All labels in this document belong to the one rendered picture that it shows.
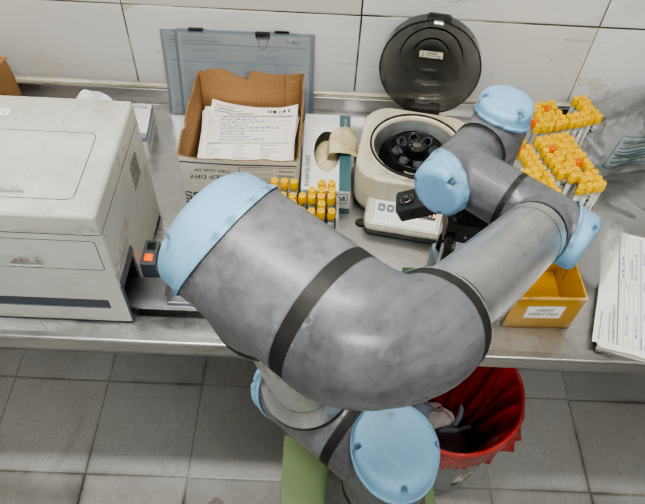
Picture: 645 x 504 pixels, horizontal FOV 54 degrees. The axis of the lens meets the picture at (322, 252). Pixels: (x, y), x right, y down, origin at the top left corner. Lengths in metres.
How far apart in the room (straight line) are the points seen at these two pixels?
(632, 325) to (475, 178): 0.63
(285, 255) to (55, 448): 1.75
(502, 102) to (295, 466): 0.62
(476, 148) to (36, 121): 0.73
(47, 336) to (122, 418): 0.91
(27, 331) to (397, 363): 0.94
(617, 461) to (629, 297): 0.95
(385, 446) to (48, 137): 0.73
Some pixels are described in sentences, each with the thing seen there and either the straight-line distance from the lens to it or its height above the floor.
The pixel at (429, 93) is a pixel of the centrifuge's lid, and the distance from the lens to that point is 1.50.
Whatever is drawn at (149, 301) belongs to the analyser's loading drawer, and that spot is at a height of 0.92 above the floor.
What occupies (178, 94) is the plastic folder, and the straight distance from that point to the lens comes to 1.58.
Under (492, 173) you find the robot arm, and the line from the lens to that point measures 0.79.
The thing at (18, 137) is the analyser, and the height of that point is 1.17.
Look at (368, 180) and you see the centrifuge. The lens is 1.29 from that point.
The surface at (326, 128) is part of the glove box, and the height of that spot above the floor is 0.94.
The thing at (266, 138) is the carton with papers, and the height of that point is 0.94.
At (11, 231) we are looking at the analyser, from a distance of 1.08.
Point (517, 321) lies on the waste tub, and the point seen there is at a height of 0.90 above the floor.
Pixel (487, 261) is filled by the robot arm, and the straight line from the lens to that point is 0.57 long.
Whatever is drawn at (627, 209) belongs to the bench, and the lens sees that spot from 1.56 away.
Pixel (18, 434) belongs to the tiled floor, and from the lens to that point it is 2.20.
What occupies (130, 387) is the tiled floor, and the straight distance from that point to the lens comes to 2.17.
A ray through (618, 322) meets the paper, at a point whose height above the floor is 0.89.
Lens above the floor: 1.89
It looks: 52 degrees down
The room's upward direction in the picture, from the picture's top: 4 degrees clockwise
